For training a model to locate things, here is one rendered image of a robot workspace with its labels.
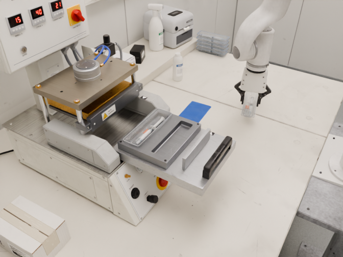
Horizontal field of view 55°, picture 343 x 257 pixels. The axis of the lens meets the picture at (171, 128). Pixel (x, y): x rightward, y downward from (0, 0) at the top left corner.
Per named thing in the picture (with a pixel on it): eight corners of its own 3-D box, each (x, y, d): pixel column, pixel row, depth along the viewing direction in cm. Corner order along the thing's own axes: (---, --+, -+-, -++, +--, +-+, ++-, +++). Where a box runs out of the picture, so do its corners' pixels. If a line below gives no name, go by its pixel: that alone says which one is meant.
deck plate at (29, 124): (1, 126, 111) (1, 124, 110) (75, 81, 134) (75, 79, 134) (108, 178, 92) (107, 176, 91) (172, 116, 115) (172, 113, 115)
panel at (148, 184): (140, 221, 101) (114, 173, 93) (187, 162, 121) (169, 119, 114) (144, 222, 99) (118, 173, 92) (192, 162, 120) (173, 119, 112)
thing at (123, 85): (49, 108, 102) (41, 81, 96) (96, 77, 117) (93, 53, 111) (91, 125, 95) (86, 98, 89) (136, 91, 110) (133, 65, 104)
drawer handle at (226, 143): (201, 177, 86) (202, 166, 83) (225, 145, 96) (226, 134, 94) (208, 180, 85) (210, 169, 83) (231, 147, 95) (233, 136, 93)
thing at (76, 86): (25, 106, 103) (13, 69, 95) (93, 66, 124) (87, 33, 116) (83, 131, 93) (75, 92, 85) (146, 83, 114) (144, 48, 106)
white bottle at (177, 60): (170, 79, 170) (170, 53, 161) (176, 75, 173) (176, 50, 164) (178, 82, 167) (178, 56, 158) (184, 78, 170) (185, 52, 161)
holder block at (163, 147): (118, 148, 95) (117, 142, 93) (156, 113, 108) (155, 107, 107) (166, 170, 88) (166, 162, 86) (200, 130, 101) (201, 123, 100)
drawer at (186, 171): (112, 158, 97) (109, 137, 92) (153, 120, 112) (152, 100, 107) (201, 199, 85) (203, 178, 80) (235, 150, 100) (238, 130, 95)
